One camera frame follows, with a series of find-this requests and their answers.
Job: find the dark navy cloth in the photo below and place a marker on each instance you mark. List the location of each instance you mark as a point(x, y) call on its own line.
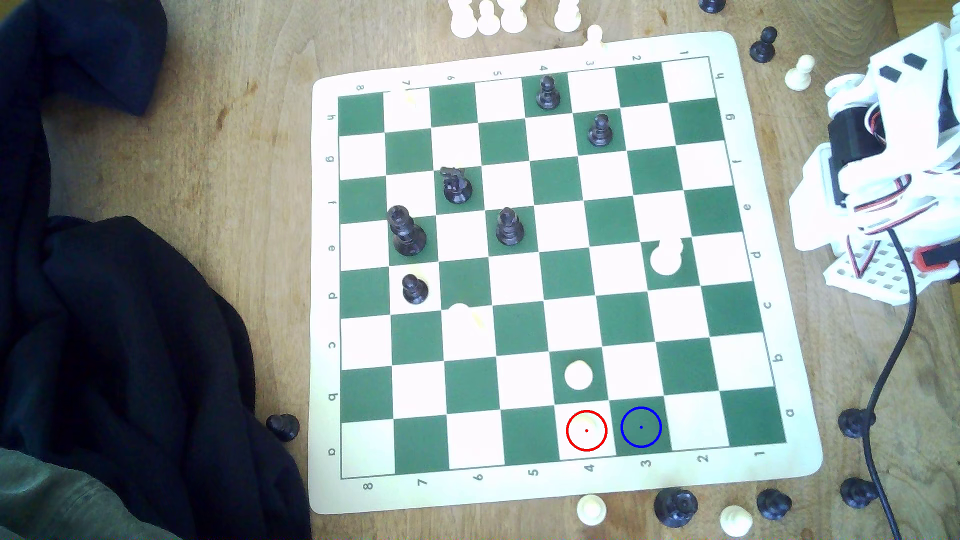
point(112, 337)

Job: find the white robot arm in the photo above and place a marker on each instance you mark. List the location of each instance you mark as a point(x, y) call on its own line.
point(817, 202)

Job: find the grey green cloth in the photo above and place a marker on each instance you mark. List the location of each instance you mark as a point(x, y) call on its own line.
point(52, 502)

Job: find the black chess knight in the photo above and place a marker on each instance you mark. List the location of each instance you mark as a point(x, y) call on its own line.
point(456, 187)

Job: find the black chess bishop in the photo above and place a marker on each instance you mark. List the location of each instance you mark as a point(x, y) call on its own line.
point(510, 229)

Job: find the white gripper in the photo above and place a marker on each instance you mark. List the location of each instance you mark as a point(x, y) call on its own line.
point(834, 97)

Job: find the black chess king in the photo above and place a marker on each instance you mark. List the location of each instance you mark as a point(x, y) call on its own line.
point(406, 234)

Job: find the green white chess board mat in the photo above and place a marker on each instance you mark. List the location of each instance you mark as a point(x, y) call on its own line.
point(517, 292)

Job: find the large black chess piece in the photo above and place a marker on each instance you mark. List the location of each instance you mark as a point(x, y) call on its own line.
point(675, 508)

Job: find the white chess piece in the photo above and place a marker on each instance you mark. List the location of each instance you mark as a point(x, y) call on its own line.
point(568, 16)
point(461, 315)
point(463, 21)
point(409, 97)
point(666, 258)
point(514, 16)

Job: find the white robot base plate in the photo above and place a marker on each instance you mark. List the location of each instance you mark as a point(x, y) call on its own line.
point(877, 274)

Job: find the black chess pawn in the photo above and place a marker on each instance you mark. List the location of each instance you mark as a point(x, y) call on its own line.
point(283, 427)
point(852, 423)
point(763, 49)
point(600, 131)
point(415, 290)
point(773, 505)
point(548, 94)
point(856, 493)

